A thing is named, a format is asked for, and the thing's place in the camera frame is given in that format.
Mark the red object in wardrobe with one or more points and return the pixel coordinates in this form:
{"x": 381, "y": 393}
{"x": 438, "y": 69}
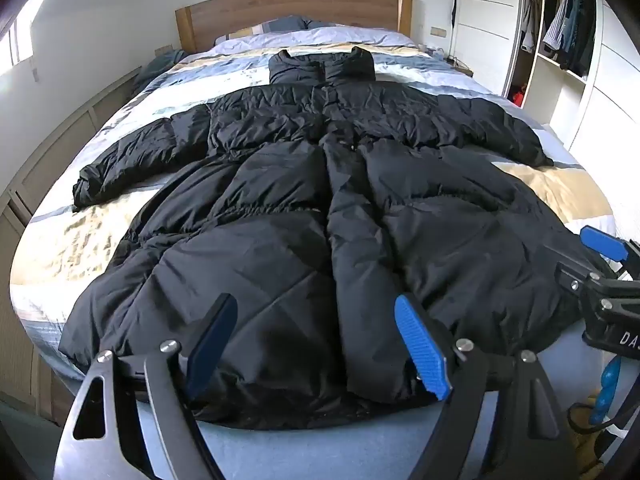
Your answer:
{"x": 516, "y": 96}

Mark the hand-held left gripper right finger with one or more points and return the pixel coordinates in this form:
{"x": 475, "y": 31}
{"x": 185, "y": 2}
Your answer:
{"x": 420, "y": 340}

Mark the black puffer coat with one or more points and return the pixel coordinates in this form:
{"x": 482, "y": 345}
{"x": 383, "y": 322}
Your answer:
{"x": 300, "y": 200}

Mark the wooden headboard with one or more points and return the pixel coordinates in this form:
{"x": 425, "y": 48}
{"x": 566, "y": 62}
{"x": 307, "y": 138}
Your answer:
{"x": 300, "y": 5}

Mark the bed with striped duvet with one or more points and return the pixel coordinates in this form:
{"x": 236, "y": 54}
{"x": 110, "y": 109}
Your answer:
{"x": 75, "y": 240}

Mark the blue plastic object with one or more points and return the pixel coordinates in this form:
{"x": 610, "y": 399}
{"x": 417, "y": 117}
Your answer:
{"x": 607, "y": 390}

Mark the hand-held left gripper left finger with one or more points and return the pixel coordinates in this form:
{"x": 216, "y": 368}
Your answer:
{"x": 212, "y": 345}

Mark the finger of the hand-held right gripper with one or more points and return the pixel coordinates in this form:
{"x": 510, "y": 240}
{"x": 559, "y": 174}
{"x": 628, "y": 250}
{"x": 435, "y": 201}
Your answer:
{"x": 602, "y": 242}
{"x": 575, "y": 275}

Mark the grey-blue pillow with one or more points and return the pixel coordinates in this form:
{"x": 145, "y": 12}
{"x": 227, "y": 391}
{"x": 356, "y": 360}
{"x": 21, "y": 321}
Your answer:
{"x": 282, "y": 25}
{"x": 322, "y": 25}

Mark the white wardrobe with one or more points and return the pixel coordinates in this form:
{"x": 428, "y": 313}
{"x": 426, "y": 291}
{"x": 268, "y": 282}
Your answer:
{"x": 487, "y": 10}

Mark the wooden wall panel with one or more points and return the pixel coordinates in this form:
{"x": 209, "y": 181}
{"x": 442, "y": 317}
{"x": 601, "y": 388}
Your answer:
{"x": 50, "y": 145}

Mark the row of hanging clothes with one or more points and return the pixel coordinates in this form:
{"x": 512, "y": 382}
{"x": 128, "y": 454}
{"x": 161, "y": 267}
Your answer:
{"x": 570, "y": 25}

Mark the window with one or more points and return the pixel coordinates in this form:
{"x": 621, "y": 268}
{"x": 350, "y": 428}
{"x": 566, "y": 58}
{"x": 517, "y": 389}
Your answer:
{"x": 20, "y": 40}

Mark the wall socket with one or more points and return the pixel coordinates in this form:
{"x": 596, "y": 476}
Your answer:
{"x": 438, "y": 31}

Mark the blue-grey cloth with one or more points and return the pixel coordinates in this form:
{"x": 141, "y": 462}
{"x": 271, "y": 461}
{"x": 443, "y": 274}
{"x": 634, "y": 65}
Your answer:
{"x": 157, "y": 70}

